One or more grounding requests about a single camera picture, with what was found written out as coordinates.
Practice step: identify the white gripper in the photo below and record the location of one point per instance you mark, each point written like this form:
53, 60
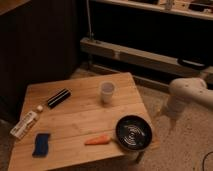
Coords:
173, 110

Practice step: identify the black ceramic bowl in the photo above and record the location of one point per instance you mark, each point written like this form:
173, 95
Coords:
133, 133

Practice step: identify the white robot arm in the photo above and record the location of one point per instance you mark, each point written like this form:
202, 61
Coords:
183, 91

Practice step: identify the white plastic cup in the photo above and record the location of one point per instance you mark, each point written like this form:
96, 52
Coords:
106, 91

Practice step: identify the orange carrot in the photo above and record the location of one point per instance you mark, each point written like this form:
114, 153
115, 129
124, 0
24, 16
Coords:
98, 140

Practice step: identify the wooden table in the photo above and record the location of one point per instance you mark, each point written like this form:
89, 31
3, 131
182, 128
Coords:
77, 119

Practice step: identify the black rectangular box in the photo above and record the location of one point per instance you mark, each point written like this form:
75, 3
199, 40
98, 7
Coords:
58, 98

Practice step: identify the grey long bench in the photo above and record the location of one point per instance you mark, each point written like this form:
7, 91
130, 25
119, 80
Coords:
137, 57

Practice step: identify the wooden shelf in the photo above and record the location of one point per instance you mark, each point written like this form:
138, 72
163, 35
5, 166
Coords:
167, 8

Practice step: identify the blue sponge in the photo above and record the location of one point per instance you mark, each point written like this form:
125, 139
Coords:
41, 146

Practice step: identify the white tube with cap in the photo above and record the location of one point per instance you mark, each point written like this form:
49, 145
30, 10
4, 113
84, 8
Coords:
26, 123

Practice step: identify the metal pole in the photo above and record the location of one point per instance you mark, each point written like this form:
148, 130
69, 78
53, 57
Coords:
91, 34

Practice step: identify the black handle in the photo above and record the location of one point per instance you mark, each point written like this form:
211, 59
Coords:
193, 65

